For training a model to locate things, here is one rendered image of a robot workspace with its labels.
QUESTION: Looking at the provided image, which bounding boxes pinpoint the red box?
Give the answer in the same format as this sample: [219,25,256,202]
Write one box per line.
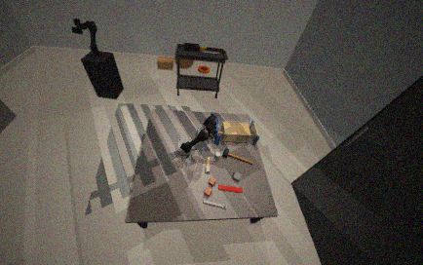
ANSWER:
[204,187,212,197]
[209,178,216,187]

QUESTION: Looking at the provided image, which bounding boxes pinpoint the red flat bar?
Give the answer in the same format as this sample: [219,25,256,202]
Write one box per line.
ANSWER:
[218,185,243,193]

